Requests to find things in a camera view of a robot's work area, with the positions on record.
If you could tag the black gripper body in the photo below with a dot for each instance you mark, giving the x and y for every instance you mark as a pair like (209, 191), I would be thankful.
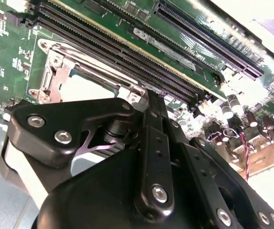
(91, 205)

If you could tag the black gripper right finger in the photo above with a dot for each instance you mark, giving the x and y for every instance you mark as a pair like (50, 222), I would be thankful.
(196, 164)

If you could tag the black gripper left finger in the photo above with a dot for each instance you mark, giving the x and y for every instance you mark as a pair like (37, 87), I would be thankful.
(44, 143)

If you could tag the CPU with silver top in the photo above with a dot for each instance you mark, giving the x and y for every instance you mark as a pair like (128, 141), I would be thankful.
(87, 90)

